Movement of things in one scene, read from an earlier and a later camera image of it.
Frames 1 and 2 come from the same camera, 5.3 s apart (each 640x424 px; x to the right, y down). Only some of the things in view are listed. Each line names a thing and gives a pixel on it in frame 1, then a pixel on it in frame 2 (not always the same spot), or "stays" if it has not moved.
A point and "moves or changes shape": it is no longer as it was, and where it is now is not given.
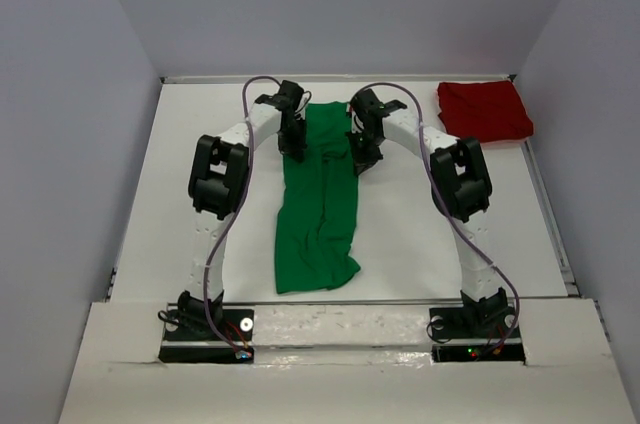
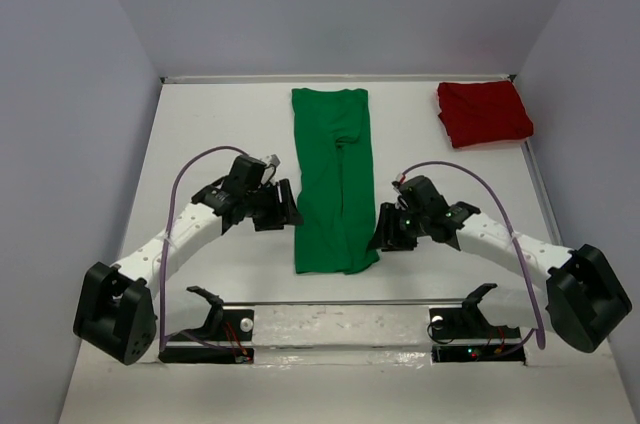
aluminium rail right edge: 551,222 stays
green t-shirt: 315,238 moves or changes shape
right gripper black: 362,161 → 385,238
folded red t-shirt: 487,111 stays
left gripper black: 295,151 → 282,214
